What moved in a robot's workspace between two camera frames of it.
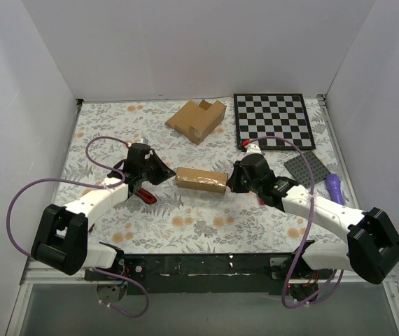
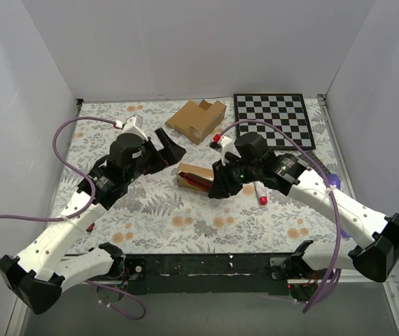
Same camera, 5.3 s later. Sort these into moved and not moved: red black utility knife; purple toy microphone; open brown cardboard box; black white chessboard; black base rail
Moved: red black utility knife
Not moved: black white chessboard; open brown cardboard box; purple toy microphone; black base rail
